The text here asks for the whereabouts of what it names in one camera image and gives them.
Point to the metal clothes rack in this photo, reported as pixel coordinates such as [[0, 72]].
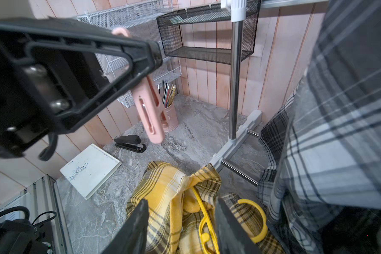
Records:
[[290, 31]]

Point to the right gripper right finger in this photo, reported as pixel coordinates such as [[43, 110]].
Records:
[[232, 239]]

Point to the yellow plaid shirt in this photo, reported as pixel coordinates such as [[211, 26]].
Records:
[[181, 209]]

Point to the grey plaid shirt right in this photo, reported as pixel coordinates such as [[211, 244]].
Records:
[[322, 188]]

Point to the yellow plastic hanger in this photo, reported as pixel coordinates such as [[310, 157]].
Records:
[[207, 227]]

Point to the black mesh wall basket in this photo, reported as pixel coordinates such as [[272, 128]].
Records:
[[200, 33]]

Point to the pink clothespin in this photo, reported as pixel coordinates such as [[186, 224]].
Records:
[[150, 109]]

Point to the pink pencil cup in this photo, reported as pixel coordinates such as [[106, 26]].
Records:
[[167, 93]]

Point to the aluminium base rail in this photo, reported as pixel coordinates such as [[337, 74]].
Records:
[[33, 222]]

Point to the white wire mesh shelf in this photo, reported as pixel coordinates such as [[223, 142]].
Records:
[[140, 19]]

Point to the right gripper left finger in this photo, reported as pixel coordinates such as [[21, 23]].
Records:
[[132, 237]]

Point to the black stapler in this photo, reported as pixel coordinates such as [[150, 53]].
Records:
[[130, 142]]

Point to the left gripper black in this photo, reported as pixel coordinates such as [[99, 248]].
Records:
[[51, 80]]

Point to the white booklet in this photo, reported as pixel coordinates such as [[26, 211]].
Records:
[[90, 169]]

